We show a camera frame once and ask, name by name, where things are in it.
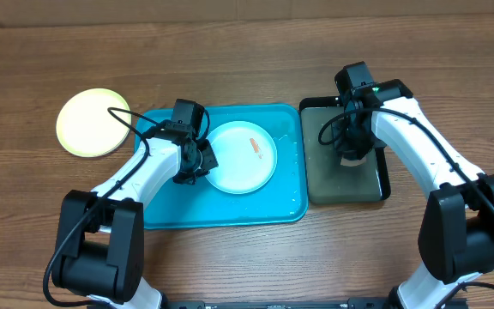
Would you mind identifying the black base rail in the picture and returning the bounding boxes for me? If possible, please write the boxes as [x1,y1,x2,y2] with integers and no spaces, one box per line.
[156,298,395,309]

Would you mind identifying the black water tray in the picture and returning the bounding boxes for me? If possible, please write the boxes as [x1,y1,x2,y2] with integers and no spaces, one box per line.
[299,96,391,205]

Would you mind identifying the teal plastic tray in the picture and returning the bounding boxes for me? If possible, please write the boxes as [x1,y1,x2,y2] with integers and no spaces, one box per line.
[144,104,309,229]

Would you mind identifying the light blue plate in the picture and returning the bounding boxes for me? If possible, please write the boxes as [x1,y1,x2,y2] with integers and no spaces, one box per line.
[207,121,277,195]

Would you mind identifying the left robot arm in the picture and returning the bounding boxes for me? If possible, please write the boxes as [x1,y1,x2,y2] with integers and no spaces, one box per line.
[42,99,218,308]

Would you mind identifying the yellow-green plate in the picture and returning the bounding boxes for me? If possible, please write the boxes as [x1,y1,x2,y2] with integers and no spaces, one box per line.
[56,88,130,158]

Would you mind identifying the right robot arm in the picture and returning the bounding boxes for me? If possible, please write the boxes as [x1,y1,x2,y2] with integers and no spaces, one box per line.
[325,62,494,308]

